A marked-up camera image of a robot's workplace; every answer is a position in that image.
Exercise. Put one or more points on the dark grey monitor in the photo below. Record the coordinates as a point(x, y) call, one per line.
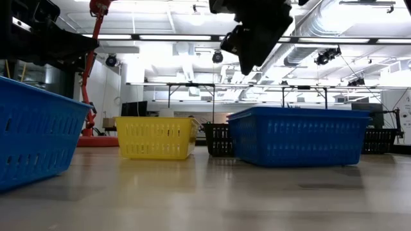
point(367, 112)

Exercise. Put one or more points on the overhead light bar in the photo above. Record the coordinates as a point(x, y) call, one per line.
point(176, 37)

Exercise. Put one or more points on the black ceiling spotlight cluster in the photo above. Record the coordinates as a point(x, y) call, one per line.
point(356, 82)
point(327, 56)

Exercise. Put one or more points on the black metal stand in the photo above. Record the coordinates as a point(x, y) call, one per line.
point(393, 118)

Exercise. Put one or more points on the dark glass cabinet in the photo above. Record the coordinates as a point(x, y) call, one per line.
point(57, 80)

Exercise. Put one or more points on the blue plastic slotted basket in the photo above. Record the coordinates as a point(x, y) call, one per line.
point(298, 138)
point(38, 134)

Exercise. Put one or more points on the yellow plastic slotted basket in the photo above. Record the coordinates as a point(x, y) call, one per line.
point(154, 138)

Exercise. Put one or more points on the small cardboard box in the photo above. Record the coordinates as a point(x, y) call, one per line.
point(109, 122)

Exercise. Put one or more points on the black computer monitor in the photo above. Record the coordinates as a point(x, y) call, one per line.
point(134, 109)

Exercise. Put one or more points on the silver ceiling air duct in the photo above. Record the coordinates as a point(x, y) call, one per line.
point(308, 48)

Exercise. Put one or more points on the red articulated floor stand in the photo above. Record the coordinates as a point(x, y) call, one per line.
point(86, 96)

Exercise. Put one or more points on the ceiling track fixture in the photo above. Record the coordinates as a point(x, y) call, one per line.
point(367, 3)

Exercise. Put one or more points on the black plastic slotted basket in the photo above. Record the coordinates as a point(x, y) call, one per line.
point(379, 141)
point(220, 139)

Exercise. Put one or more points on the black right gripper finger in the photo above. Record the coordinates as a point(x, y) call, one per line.
point(253, 57)

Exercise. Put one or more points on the black metal table frame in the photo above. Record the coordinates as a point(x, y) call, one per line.
point(191, 85)
point(303, 87)

